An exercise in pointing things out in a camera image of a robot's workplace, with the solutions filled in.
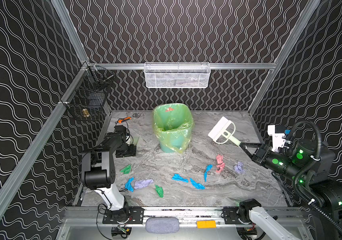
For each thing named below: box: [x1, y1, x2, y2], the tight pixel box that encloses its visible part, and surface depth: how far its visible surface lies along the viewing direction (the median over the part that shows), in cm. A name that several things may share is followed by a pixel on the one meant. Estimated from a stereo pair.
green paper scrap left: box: [120, 164, 132, 175], surface depth 92 cm
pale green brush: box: [208, 116, 241, 147], surface depth 62 cm
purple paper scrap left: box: [134, 179, 154, 189], surface depth 87 cm
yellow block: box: [196, 220, 217, 229], surface depth 74 cm
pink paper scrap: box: [216, 154, 226, 173], surface depth 94 cm
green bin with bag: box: [153, 103, 194, 154], surface depth 85 cm
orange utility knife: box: [118, 116, 133, 124], surface depth 116 cm
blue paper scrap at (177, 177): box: [171, 173, 189, 183], surface depth 89 cm
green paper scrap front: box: [155, 184, 164, 198], surface depth 83 cm
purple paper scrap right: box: [234, 161, 245, 174], surface depth 91 cm
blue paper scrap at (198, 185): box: [189, 178, 206, 190], surface depth 86 cm
